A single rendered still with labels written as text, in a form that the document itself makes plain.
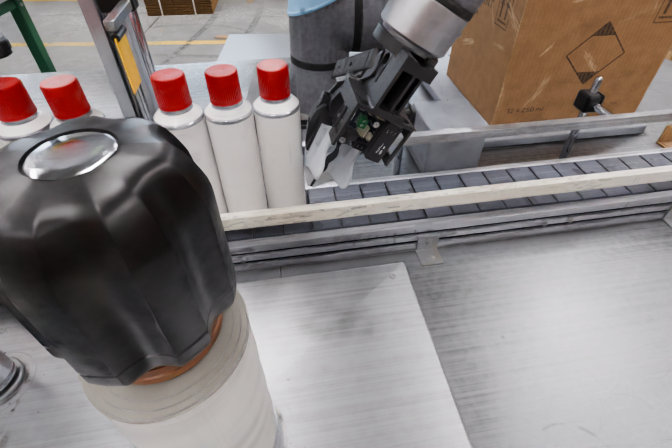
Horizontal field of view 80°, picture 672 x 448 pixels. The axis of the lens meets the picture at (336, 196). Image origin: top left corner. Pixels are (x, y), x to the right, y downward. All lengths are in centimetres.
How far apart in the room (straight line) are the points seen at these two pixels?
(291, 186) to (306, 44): 35
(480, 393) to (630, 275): 28
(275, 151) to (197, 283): 31
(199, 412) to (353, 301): 26
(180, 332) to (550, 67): 74
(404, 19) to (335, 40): 38
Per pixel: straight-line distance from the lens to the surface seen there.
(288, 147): 46
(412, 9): 40
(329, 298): 45
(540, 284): 59
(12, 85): 50
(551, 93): 85
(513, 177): 66
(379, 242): 54
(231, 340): 22
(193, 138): 45
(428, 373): 42
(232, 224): 51
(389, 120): 41
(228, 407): 24
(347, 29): 76
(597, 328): 58
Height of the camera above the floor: 126
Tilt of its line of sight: 41 degrees down
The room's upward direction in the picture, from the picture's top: straight up
